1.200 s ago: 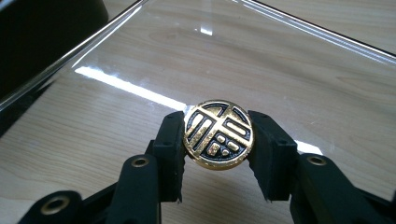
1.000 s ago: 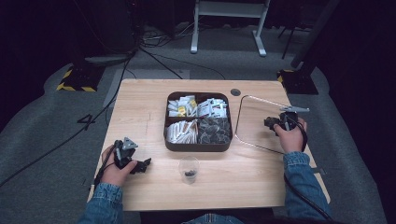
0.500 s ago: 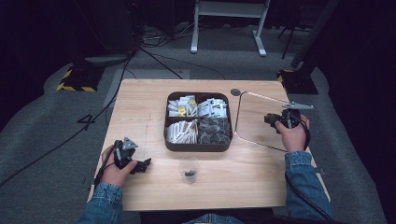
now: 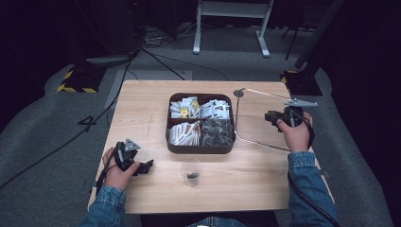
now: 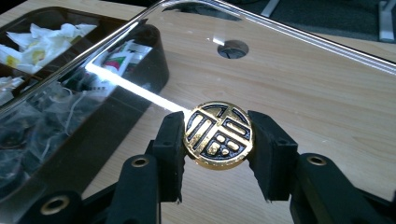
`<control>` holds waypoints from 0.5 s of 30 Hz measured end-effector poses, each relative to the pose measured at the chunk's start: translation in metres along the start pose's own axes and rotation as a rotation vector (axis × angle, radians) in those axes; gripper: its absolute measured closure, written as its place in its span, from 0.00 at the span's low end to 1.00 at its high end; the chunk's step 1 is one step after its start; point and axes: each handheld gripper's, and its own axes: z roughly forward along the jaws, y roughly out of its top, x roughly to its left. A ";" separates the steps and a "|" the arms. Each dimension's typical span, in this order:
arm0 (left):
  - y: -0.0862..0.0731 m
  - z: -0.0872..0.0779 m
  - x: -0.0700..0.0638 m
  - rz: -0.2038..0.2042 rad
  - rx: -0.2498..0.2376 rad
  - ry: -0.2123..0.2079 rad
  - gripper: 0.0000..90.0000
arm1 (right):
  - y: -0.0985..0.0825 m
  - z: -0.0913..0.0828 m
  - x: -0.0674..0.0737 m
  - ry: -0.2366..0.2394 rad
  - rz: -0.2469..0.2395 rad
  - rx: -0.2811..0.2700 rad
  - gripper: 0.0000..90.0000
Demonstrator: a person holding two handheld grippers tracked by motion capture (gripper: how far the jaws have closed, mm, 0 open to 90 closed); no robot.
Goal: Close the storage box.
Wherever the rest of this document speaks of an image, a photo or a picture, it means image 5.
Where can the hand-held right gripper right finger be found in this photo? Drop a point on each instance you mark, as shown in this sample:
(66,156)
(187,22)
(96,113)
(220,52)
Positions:
(274,155)

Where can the pile of dark tea bags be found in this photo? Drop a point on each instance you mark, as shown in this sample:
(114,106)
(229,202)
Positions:
(40,124)

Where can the pile of white red-green packets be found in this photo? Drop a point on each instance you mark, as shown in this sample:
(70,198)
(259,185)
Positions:
(120,62)

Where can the dark square compartment box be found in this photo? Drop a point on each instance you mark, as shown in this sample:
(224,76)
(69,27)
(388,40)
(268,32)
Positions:
(149,74)

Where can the white metal desk frame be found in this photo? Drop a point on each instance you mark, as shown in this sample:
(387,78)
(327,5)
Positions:
(386,21)

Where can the pile of white brown stick packets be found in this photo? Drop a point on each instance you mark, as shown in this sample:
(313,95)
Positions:
(9,88)

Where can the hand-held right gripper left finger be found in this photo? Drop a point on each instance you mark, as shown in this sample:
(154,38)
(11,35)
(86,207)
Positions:
(165,155)

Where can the pile of white yellow packets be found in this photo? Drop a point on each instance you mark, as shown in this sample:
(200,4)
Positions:
(46,46)

